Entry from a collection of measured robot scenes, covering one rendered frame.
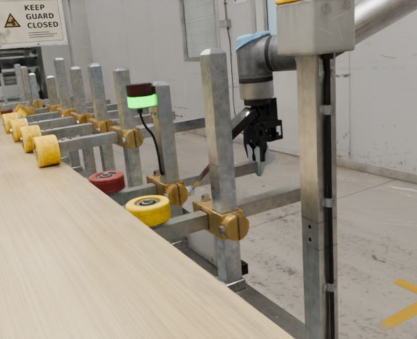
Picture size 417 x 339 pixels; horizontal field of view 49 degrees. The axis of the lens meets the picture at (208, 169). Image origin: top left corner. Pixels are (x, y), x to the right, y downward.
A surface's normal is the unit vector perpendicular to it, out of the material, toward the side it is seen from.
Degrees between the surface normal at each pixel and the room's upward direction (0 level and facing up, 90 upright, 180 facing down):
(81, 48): 90
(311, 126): 90
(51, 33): 90
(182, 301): 0
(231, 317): 0
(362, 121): 90
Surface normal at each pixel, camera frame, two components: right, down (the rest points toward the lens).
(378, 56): -0.85, 0.20
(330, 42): 0.49, 0.18
